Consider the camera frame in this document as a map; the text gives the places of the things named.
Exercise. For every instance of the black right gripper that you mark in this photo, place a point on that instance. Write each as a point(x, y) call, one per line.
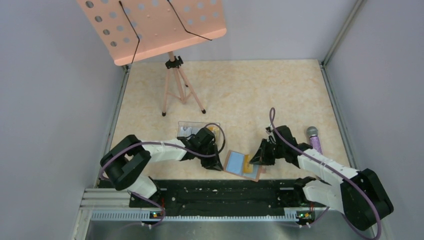
point(261, 157)

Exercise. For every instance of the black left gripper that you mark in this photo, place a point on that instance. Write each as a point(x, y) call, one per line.
point(213, 163)

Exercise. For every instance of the yellow credit card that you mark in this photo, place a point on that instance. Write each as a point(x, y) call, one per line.
point(216, 131)
point(249, 170)

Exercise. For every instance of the clear plastic card box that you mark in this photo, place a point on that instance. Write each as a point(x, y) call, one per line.
point(200, 125)

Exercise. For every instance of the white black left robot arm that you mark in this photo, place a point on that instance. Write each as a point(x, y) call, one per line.
point(125, 163)

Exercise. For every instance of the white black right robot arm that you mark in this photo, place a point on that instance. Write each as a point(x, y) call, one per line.
point(357, 194)

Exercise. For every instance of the silver credit cards stack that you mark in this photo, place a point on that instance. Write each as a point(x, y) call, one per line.
point(186, 131)

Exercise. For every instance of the purple glitter microphone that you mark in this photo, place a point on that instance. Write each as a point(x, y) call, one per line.
point(314, 140)

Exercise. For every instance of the pink music stand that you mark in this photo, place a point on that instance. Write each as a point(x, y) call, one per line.
point(135, 30)

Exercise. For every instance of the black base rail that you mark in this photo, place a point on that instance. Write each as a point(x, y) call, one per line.
point(228, 198)

